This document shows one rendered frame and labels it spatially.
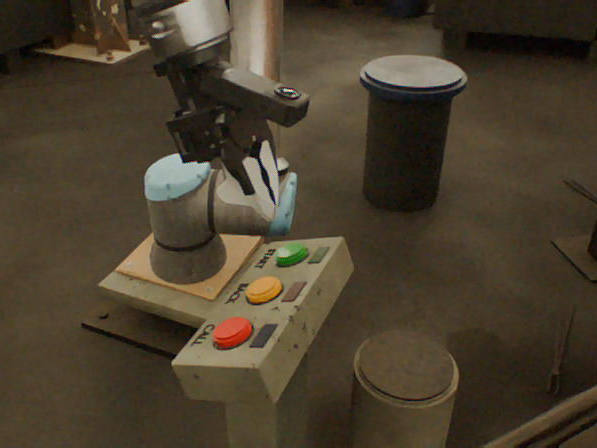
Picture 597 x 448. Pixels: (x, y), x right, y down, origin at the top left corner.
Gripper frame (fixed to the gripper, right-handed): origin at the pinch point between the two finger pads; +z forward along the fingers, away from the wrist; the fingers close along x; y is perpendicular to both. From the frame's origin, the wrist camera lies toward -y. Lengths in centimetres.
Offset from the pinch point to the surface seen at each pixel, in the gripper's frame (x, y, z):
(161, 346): -28, 63, 46
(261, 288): 8.1, -0.3, 5.7
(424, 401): 7.9, -15.2, 21.2
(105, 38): -204, 203, -15
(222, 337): 16.5, -0.1, 5.7
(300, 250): 0.2, -1.7, 5.7
